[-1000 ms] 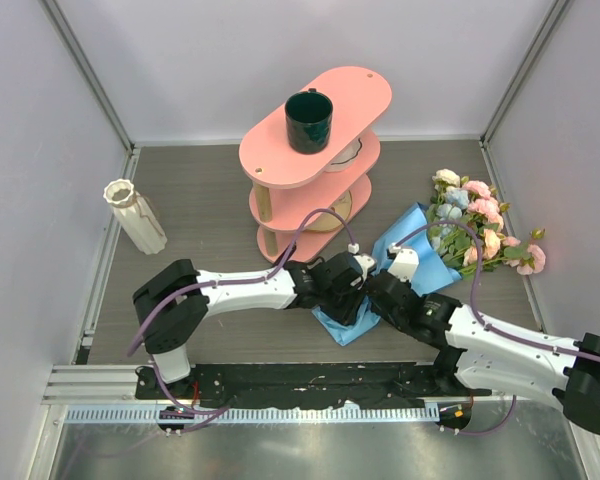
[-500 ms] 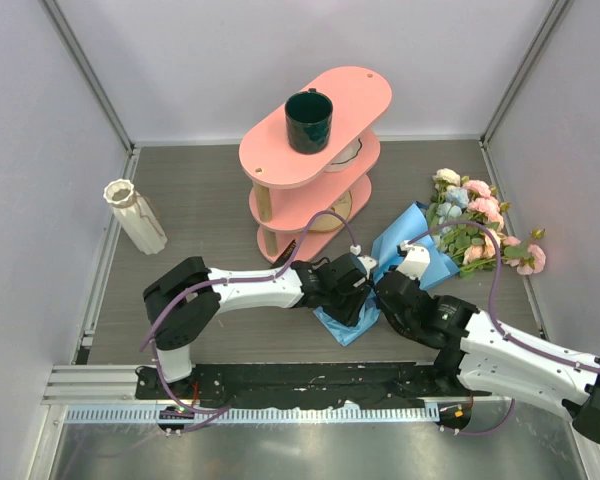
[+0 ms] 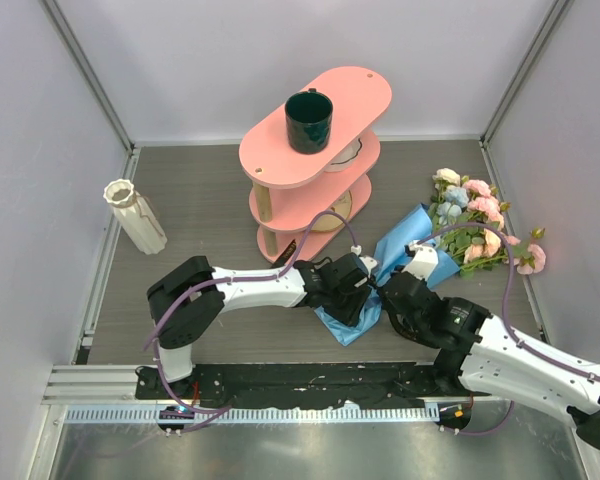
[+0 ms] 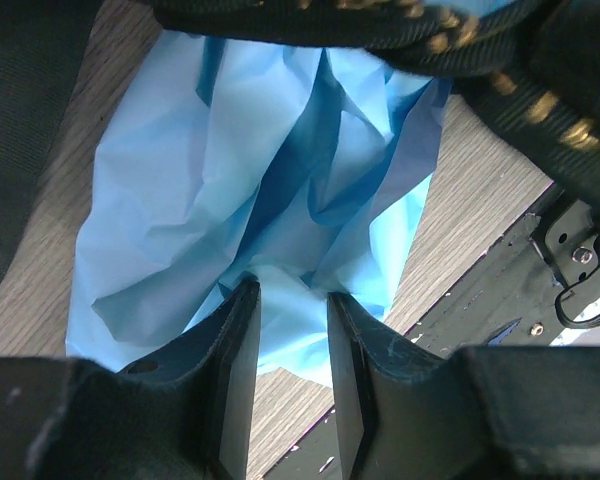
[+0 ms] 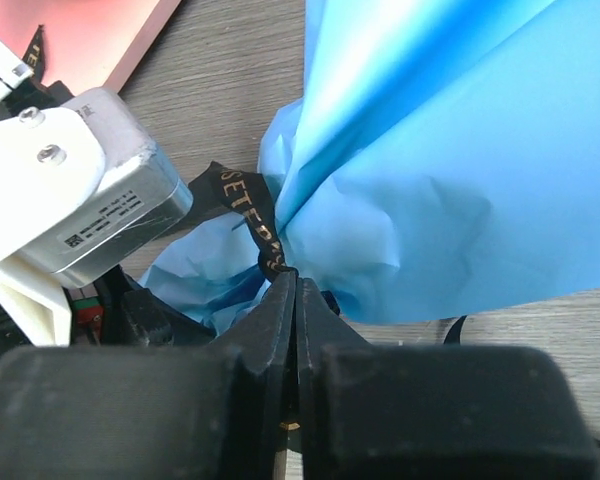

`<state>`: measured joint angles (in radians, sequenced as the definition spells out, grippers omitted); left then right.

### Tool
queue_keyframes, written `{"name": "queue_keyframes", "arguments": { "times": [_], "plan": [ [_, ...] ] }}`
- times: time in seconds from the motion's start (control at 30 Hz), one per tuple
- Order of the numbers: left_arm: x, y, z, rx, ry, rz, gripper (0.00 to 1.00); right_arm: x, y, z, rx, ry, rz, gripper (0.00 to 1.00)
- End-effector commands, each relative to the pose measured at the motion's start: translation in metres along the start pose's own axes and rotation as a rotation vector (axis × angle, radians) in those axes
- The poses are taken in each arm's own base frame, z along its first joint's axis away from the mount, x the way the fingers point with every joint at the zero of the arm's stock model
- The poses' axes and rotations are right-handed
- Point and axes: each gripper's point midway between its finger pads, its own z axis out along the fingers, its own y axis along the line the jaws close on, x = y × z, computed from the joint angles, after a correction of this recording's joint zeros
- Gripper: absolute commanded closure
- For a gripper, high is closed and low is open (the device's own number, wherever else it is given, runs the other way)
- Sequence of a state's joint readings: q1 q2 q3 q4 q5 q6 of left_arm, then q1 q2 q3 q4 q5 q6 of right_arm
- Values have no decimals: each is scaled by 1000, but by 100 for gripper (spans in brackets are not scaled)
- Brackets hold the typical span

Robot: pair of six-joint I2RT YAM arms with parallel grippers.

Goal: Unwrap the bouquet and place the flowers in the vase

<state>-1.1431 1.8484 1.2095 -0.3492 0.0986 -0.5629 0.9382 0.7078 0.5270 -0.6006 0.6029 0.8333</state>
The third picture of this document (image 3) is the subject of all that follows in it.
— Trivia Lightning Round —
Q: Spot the blue wrapping paper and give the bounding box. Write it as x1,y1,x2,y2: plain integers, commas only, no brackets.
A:
314,204,459,346

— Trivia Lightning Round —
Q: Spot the artificial flower bunch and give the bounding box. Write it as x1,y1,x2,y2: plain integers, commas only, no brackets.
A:
428,168,547,276

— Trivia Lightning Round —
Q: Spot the black ribbon gold lettering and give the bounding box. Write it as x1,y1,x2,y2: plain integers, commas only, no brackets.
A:
272,239,297,268

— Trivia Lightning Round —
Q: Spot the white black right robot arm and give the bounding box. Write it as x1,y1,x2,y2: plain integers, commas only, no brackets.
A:
379,272,600,451

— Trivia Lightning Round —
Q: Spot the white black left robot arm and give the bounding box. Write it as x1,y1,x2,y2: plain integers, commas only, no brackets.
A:
147,251,378,399

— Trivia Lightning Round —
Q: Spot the white ribbed ceramic vase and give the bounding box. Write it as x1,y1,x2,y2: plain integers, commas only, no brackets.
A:
103,179,167,255

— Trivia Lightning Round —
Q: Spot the pink three-tier wooden shelf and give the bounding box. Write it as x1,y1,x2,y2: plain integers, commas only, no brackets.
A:
239,66,392,262

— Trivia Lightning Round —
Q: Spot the white bowl on shelf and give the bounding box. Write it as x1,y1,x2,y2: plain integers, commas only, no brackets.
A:
325,138,363,173

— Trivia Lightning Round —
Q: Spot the dark green cup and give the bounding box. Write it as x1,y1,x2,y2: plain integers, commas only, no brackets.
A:
284,88,333,155

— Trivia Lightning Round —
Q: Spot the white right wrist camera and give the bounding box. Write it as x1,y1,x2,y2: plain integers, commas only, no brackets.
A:
402,241,438,282

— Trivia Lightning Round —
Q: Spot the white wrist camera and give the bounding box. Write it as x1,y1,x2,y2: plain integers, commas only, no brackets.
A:
350,245,379,273
402,241,438,282

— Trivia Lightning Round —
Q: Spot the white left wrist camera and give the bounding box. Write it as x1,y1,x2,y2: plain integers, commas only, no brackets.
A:
350,245,379,273

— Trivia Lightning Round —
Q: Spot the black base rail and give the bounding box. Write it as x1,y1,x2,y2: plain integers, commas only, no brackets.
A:
134,360,476,409

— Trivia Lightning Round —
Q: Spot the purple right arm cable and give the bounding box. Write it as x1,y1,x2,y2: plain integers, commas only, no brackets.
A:
414,222,600,436

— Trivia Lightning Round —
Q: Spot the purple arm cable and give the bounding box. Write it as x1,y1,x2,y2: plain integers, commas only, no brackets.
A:
142,210,361,434
414,222,600,436

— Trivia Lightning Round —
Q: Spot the white slotted cable duct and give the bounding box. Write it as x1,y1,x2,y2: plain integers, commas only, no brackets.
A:
64,402,439,425

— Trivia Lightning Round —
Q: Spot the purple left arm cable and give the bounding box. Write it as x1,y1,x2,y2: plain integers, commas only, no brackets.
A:
142,210,361,434

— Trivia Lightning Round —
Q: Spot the right aluminium frame post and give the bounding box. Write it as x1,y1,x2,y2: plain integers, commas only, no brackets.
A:
480,0,574,148

